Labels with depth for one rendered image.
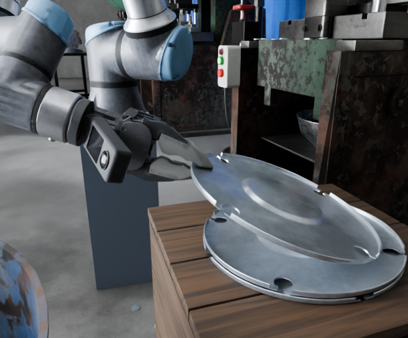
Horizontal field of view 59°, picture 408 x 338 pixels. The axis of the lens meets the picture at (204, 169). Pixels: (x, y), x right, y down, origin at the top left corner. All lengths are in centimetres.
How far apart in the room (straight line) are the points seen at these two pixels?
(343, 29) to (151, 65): 53
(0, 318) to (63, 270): 79
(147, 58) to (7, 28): 30
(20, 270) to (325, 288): 33
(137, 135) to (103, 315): 58
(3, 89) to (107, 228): 52
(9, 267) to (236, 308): 24
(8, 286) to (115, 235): 65
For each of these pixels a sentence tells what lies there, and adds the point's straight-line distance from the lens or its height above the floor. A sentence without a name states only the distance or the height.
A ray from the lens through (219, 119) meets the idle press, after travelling 271.
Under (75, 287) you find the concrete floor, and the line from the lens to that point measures 111.
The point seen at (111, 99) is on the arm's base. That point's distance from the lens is 90.
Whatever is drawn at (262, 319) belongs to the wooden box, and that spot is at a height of 35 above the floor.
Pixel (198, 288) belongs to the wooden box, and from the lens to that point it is 47.
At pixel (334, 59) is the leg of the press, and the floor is 60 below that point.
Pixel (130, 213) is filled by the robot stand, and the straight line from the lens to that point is 96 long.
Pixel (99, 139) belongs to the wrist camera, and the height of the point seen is 52.
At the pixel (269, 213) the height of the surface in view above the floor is 43.
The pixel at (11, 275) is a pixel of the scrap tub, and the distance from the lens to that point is 35.
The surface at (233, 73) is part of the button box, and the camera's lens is 124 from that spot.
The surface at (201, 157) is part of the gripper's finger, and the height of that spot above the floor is 48.
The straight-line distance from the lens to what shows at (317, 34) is 112.
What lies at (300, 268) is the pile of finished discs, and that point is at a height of 36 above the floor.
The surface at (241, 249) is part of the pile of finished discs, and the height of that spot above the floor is 36.
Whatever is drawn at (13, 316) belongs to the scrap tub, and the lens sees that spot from 38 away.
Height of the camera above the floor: 64
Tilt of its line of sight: 19 degrees down
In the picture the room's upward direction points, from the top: straight up
